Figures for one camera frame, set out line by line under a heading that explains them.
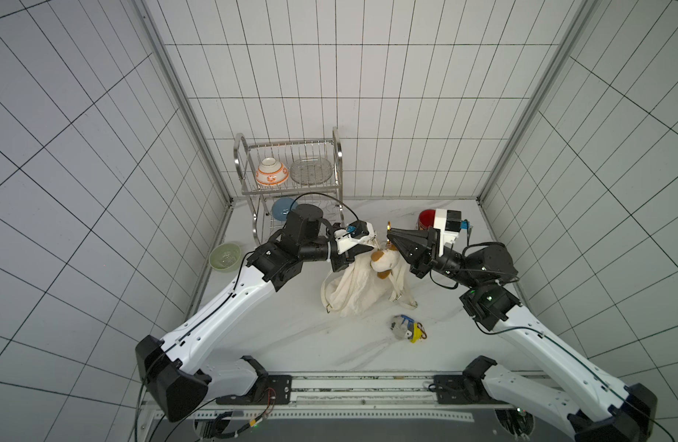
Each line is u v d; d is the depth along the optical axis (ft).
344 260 1.87
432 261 1.65
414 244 1.73
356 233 1.72
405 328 2.60
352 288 2.24
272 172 2.79
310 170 2.96
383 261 1.94
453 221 1.54
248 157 3.00
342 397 2.39
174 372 1.22
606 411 1.26
